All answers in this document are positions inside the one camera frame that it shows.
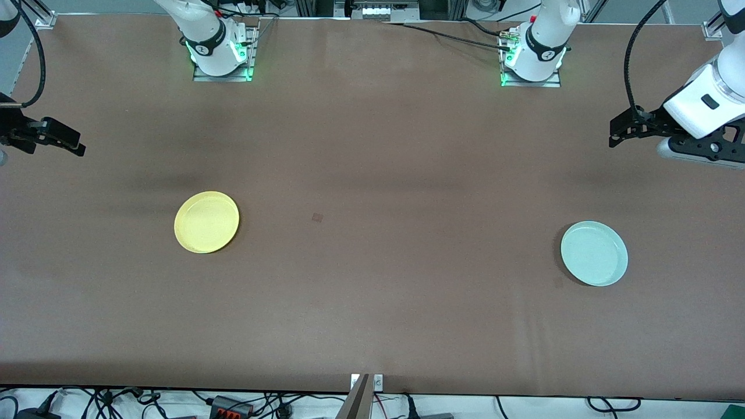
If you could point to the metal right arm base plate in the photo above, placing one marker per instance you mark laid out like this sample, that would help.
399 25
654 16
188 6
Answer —
201 77

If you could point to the white connector block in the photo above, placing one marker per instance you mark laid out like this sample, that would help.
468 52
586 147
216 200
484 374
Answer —
384 11

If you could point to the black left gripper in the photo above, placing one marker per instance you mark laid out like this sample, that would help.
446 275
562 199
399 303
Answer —
653 120

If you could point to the small metal edge bracket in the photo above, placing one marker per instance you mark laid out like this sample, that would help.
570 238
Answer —
378 382

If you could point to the aluminium frame corner bracket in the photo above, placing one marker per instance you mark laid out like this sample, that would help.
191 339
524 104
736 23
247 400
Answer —
715 30
46 20

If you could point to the black orange power strip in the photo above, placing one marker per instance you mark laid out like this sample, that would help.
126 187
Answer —
231 406

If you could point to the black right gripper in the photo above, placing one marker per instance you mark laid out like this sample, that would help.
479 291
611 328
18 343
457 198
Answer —
11 129

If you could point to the brown table cloth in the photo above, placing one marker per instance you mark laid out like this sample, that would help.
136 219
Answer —
372 302

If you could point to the pale green round plate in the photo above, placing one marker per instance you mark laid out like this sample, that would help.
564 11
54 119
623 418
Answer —
593 254

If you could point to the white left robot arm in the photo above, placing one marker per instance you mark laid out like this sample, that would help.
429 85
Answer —
544 41

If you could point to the yellow round plate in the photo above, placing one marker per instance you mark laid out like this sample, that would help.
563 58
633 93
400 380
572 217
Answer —
206 222

